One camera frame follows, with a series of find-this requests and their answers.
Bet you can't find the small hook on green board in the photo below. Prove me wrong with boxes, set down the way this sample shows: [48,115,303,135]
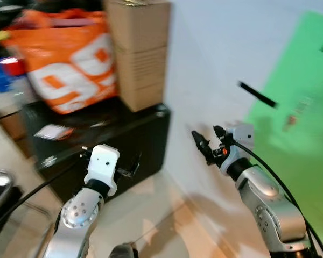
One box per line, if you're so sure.
[283,96,314,131]

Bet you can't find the black hard equipment case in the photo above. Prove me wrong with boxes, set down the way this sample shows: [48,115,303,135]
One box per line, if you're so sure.
[20,101,172,203]

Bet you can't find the white label sticker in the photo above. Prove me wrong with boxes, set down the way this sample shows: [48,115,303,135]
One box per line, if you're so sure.
[34,124,74,141]

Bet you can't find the green backdrop board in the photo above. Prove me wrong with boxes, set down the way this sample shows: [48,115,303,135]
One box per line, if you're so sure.
[244,10,323,249]

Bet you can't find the dark robot leg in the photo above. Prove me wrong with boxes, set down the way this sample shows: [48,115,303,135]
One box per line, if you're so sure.
[109,242,139,258]

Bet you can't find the tall brown cardboard box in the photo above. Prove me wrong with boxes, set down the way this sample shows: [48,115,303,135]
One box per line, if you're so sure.
[103,0,172,113]

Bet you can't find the orange printed shopping bag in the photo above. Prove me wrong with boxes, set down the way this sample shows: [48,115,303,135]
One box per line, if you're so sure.
[3,8,120,115]

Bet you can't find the blue and red container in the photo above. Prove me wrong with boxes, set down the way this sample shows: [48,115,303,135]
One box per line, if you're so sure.
[0,55,26,95]

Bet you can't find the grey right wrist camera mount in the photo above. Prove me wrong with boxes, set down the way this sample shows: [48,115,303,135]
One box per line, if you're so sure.
[221,122,257,176]

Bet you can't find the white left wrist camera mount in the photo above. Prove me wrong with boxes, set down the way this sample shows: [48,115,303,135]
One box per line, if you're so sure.
[84,144,121,197]

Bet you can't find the short black wall bar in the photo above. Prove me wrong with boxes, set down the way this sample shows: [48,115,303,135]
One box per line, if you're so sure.
[237,81,278,109]

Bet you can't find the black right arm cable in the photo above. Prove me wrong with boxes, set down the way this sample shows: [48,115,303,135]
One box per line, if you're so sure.
[233,140,323,258]

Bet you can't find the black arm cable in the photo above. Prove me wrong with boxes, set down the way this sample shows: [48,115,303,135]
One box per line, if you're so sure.
[0,159,88,235]
[233,140,323,258]

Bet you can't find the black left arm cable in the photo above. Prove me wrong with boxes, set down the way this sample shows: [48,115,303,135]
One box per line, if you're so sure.
[0,159,88,235]

